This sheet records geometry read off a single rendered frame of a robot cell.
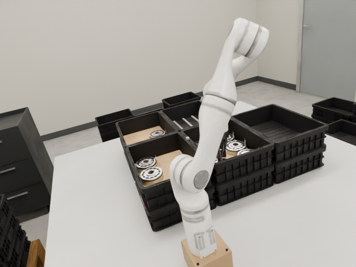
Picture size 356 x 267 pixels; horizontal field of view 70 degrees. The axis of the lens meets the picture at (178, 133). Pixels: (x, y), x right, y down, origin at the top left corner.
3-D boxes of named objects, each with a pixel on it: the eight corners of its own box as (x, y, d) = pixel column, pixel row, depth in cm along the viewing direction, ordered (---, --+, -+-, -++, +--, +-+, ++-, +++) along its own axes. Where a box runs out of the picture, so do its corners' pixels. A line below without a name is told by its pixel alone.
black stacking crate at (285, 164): (326, 167, 126) (328, 145, 121) (275, 187, 119) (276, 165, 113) (272, 137, 161) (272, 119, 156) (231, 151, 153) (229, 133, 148)
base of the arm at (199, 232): (221, 247, 82) (215, 205, 76) (196, 261, 79) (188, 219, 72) (206, 230, 90) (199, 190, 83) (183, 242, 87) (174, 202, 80)
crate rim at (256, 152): (276, 148, 110) (276, 143, 109) (214, 170, 102) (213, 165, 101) (228, 120, 145) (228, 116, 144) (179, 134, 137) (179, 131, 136)
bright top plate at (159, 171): (165, 175, 113) (165, 174, 113) (143, 183, 111) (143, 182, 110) (158, 165, 122) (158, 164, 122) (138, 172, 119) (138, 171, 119)
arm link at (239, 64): (239, 74, 96) (218, 66, 96) (275, 23, 71) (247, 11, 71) (232, 94, 93) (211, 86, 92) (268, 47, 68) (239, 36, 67)
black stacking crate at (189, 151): (215, 189, 107) (213, 166, 102) (148, 214, 99) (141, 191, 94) (182, 150, 141) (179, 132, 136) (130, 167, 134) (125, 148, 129)
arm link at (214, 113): (222, 96, 66) (198, 92, 74) (184, 193, 66) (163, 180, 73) (241, 109, 72) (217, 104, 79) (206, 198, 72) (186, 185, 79)
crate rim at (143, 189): (214, 170, 102) (213, 165, 101) (142, 195, 95) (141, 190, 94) (179, 134, 137) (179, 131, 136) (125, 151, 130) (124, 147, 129)
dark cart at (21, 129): (58, 213, 237) (17, 126, 199) (4, 233, 224) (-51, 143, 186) (59, 180, 290) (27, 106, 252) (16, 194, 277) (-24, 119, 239)
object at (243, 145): (250, 147, 124) (250, 146, 124) (232, 153, 121) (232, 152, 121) (239, 139, 133) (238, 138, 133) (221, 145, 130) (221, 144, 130)
